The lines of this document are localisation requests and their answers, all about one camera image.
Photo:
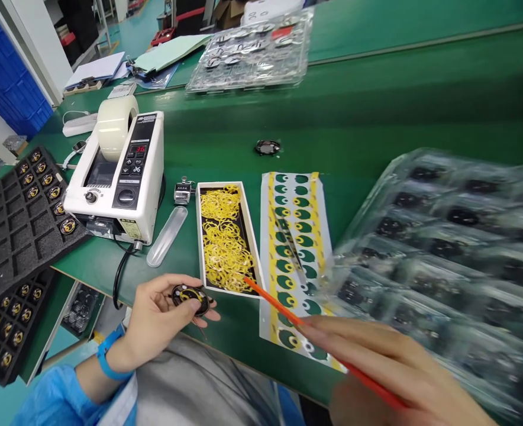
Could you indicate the person's right hand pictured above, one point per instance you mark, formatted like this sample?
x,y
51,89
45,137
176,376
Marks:
x,y
399,381

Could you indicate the person's left hand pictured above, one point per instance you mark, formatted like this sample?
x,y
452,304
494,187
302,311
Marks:
x,y
148,317

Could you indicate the person's left fingers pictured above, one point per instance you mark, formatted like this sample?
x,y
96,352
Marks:
x,y
209,303

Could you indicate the person's left index finger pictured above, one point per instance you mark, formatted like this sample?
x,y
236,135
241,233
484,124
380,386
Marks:
x,y
177,280

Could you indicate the person's right fingers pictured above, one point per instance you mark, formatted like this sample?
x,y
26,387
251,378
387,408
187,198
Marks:
x,y
346,339

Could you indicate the person's left thumb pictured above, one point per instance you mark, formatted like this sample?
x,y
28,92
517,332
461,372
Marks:
x,y
201,313

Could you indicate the orange stick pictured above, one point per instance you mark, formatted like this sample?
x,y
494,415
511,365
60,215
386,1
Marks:
x,y
275,304

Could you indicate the clear plastic tube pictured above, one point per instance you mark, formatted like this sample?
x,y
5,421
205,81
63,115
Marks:
x,y
167,237

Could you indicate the white box of yellow rings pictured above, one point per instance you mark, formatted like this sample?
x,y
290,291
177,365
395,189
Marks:
x,y
226,239

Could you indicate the person's body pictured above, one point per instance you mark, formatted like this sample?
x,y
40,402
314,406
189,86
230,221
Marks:
x,y
199,386

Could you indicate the silver tally counter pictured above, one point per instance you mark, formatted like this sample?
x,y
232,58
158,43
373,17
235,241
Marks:
x,y
184,193

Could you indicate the white tape dispenser machine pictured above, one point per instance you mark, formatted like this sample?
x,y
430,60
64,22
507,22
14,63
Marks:
x,y
128,195

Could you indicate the metal tweezers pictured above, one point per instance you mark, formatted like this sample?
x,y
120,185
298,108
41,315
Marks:
x,y
290,244

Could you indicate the tray of parts under table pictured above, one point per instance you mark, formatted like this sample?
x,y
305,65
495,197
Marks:
x,y
81,310

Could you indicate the sheet of green yellow stickers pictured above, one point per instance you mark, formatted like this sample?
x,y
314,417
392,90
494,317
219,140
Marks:
x,y
294,208

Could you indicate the clear blister tray black components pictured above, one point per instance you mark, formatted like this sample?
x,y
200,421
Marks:
x,y
456,248

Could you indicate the group of components large tray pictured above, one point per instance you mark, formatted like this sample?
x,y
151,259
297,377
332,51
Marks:
x,y
48,186

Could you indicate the clear tape roll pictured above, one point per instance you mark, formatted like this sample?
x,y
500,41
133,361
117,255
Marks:
x,y
113,128

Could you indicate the small black foam tray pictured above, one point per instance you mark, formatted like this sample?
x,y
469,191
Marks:
x,y
8,328

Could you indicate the large black foam tray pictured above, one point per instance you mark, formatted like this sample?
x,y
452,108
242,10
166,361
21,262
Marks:
x,y
8,230

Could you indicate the group of components small tray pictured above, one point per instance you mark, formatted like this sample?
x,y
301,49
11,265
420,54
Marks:
x,y
6,324

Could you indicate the white paper clipboard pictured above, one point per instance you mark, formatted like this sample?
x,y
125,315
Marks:
x,y
95,68

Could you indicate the green paper folder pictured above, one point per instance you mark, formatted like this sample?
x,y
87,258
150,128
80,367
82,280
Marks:
x,y
168,53

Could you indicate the clear blister tray white parts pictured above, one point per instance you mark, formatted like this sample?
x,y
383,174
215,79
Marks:
x,y
252,53

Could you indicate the stack of blue crates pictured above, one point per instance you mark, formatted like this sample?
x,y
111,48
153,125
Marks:
x,y
4,71

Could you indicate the cardboard box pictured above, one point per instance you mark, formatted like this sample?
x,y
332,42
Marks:
x,y
227,12

